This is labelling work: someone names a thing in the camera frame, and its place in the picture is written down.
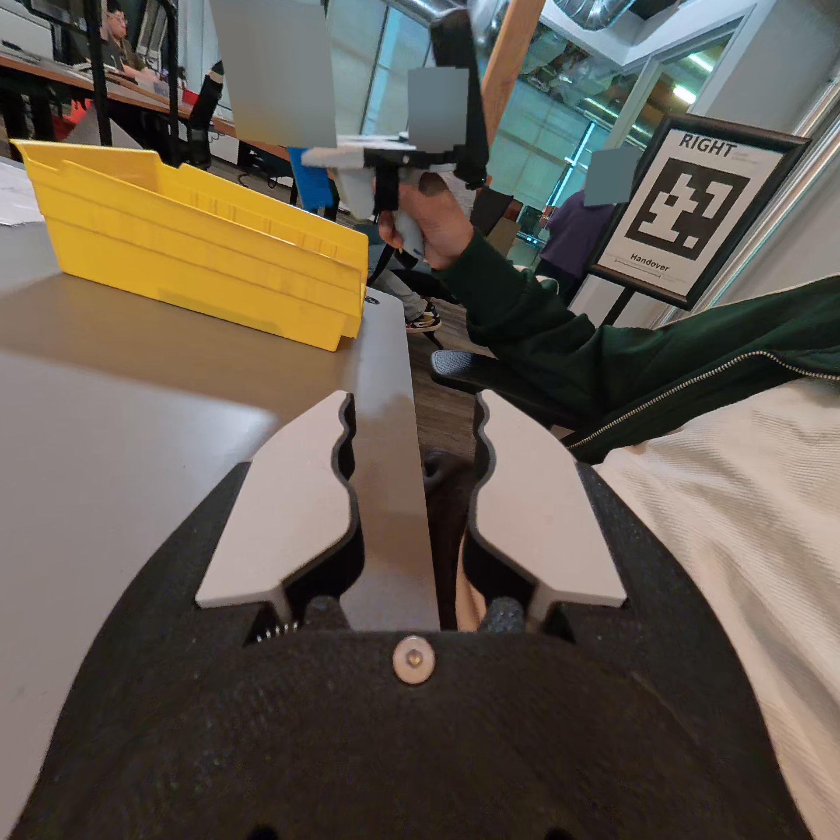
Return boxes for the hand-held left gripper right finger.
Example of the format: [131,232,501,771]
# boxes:
[468,389,629,630]

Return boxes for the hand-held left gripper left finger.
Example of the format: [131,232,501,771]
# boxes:
[195,390,366,624]

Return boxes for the blue rectangular block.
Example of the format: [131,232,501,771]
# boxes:
[287,147,333,212]

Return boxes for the yellow plastic bin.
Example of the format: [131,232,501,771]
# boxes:
[10,139,370,353]

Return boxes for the person's right forearm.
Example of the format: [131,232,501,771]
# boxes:
[433,226,840,463]

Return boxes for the wooden office desk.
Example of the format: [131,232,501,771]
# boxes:
[213,117,296,198]
[0,51,198,158]

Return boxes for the grey desk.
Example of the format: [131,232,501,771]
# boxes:
[0,157,441,821]

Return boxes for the person's right hand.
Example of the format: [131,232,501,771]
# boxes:
[377,177,475,271]

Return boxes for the black office chair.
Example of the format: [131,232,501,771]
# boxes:
[469,187,517,238]
[185,60,226,169]

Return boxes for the brown cardboard box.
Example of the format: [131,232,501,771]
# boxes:
[486,217,524,261]

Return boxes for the black chair armrest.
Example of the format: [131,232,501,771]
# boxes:
[430,349,581,431]

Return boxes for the black monitor on stand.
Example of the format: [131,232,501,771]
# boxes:
[84,0,114,147]
[146,0,183,165]

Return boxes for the grey leaning board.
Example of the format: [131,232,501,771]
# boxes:
[64,104,144,151]

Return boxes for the silver ceiling ducts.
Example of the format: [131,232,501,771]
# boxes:
[387,0,664,32]

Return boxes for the framed marker sign on stand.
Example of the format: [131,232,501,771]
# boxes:
[586,113,812,327]

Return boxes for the white printed sheet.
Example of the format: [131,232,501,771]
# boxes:
[0,159,46,227]

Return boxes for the wooden support post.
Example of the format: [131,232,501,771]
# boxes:
[479,0,547,147]

